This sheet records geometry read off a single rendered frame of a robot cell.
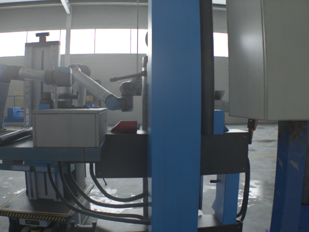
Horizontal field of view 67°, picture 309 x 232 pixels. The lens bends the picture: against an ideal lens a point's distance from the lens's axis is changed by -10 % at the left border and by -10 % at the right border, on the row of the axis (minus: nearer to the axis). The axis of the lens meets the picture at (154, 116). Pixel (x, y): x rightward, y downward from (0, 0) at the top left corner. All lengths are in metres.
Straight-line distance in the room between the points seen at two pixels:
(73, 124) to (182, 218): 0.53
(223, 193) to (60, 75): 1.11
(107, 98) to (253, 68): 1.34
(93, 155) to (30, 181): 1.72
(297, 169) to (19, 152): 0.86
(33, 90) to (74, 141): 1.63
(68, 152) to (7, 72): 1.31
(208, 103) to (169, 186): 0.39
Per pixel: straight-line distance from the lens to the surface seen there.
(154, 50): 0.93
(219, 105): 9.48
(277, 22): 0.55
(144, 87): 1.40
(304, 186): 2.38
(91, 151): 0.89
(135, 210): 1.70
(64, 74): 1.57
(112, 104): 1.76
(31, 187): 2.58
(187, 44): 0.95
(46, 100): 1.24
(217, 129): 1.14
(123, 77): 1.33
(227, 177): 1.28
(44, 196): 2.60
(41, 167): 2.25
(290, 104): 0.54
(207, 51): 1.13
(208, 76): 1.11
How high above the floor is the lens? 1.21
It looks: 3 degrees down
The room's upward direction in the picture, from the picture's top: straight up
